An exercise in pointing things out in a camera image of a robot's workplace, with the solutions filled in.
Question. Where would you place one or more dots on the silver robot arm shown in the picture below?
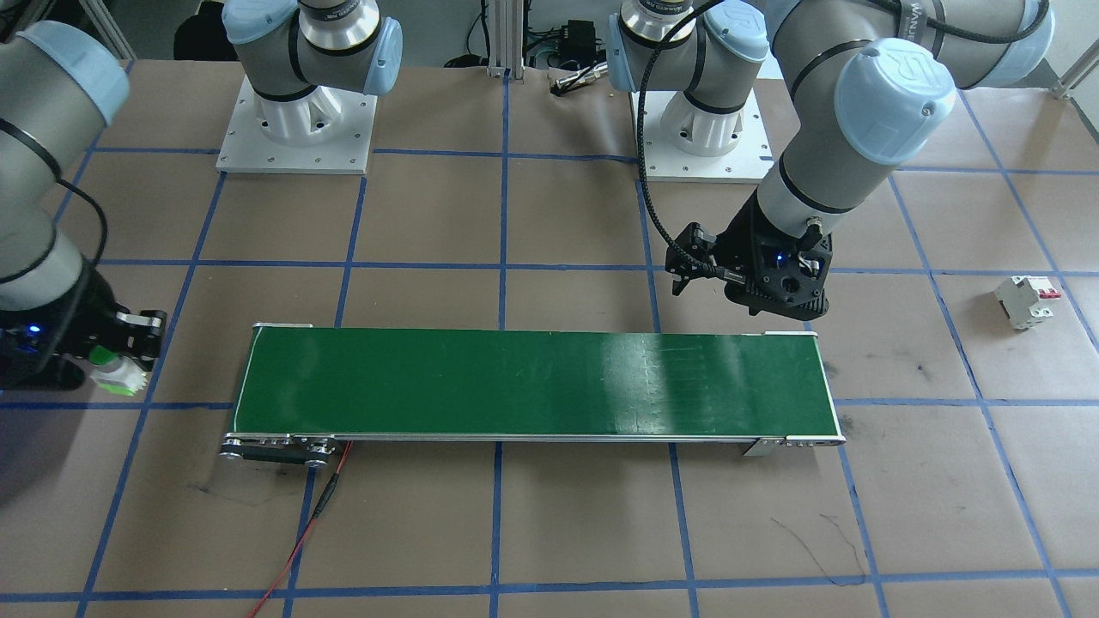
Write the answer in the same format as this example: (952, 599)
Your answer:
(43, 129)
(876, 103)

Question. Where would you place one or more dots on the green push button switch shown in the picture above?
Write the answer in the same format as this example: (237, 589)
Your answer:
(120, 375)

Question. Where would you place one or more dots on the aluminium frame post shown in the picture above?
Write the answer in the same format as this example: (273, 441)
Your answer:
(506, 39)

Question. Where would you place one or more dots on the silver metal connector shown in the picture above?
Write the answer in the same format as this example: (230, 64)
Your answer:
(579, 81)

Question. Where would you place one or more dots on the white square base plate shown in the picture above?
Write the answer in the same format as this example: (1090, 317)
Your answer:
(704, 167)
(292, 150)

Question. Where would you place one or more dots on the white circuit breaker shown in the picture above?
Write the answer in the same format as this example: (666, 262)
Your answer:
(1023, 302)

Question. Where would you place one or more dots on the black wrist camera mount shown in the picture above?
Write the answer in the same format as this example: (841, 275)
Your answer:
(694, 249)

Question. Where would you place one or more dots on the black power adapter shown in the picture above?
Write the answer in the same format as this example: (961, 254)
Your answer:
(581, 40)

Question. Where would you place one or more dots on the green belt conveyor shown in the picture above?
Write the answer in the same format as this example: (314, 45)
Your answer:
(515, 382)

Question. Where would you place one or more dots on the aluminium frame bar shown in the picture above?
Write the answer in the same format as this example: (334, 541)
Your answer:
(1077, 77)
(112, 30)

